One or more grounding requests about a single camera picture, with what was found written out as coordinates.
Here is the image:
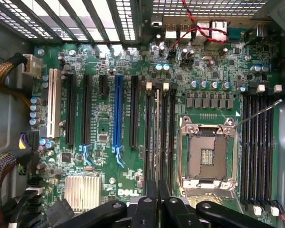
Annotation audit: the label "black flat data cable plug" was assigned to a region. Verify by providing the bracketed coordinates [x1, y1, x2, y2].
[25, 177, 76, 228]

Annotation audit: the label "short black expansion slot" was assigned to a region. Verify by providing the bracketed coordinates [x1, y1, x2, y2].
[98, 75, 109, 95]

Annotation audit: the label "black RAM slot white latch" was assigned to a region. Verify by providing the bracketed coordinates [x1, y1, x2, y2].
[161, 82, 170, 188]
[266, 84, 283, 217]
[249, 84, 266, 217]
[143, 82, 154, 190]

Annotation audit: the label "long black expansion slot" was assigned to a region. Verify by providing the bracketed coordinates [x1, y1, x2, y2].
[81, 74, 94, 146]
[65, 72, 77, 146]
[129, 75, 140, 148]

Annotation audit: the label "red black twisted wire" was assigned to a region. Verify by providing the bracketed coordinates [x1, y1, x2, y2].
[168, 0, 229, 52]

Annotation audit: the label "yellow black braided power cable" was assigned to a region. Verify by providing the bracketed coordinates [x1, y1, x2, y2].
[0, 53, 43, 108]

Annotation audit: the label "white PCI expansion slot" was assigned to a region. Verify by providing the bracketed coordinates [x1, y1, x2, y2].
[47, 68, 62, 139]

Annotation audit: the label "empty metal CPU socket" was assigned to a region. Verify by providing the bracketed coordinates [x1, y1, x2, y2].
[177, 114, 240, 198]

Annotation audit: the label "dark braided cable bundle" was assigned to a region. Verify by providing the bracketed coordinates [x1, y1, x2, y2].
[0, 152, 40, 228]

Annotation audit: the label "black power plug coloured wires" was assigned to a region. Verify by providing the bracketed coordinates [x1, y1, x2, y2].
[17, 131, 40, 153]

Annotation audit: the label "blue expansion slot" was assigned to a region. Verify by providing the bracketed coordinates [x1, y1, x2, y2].
[111, 74, 125, 169]

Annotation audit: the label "thin steel locking lever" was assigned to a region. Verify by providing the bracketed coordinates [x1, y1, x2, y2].
[234, 99, 284, 129]

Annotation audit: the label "silver finned chipset heatsink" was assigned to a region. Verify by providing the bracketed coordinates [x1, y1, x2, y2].
[64, 175, 103, 212]

